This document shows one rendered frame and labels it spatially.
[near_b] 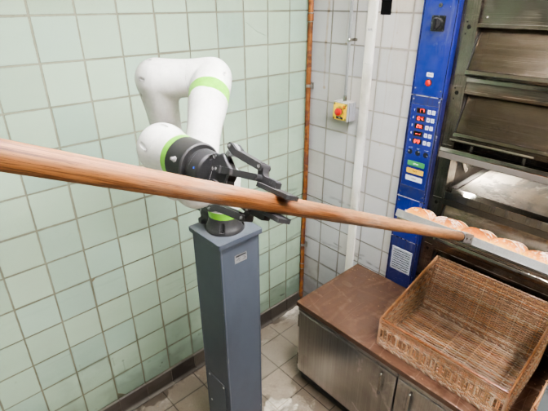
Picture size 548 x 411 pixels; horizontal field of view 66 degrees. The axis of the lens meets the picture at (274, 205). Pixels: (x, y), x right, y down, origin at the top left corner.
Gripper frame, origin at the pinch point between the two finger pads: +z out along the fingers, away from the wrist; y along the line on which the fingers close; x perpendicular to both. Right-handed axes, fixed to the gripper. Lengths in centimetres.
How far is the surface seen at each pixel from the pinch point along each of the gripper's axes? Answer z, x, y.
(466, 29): -38, -120, -76
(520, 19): -19, -119, -81
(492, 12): -30, -118, -83
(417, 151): -48, -140, -26
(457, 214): -25, -156, -5
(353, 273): -69, -164, 47
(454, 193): -28, -150, -13
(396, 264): -49, -168, 32
